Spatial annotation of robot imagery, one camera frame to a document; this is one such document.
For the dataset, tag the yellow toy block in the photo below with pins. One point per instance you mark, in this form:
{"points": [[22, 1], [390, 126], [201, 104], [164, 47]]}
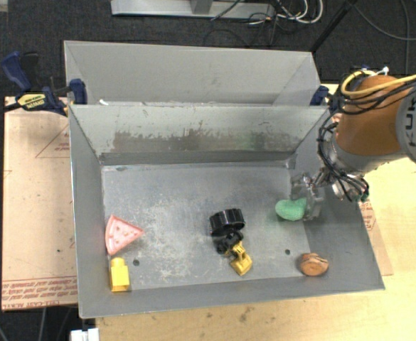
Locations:
{"points": [[119, 275]]}

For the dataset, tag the pink toy pizza slice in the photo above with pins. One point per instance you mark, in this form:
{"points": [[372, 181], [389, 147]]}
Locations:
{"points": [[120, 234]]}

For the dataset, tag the grey metal bin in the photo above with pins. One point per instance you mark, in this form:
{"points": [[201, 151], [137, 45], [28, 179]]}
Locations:
{"points": [[193, 190]]}

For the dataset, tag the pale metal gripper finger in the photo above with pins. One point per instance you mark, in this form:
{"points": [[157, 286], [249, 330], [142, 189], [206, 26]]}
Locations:
{"points": [[315, 204], [297, 187]]}

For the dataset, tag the green sponge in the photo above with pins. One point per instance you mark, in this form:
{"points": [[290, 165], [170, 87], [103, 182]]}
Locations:
{"points": [[290, 210]]}

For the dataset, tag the yellow and black toy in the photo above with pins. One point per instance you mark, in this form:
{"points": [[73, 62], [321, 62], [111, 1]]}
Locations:
{"points": [[240, 259]]}

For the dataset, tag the brown wooden disc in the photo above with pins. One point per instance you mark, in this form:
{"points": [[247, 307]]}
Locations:
{"points": [[312, 265]]}

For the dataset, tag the black ribbed cap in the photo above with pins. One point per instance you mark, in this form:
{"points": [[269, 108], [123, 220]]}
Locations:
{"points": [[226, 220]]}

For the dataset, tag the brown cardboard board red print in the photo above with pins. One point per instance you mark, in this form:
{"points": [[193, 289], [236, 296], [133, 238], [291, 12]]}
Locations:
{"points": [[37, 204]]}

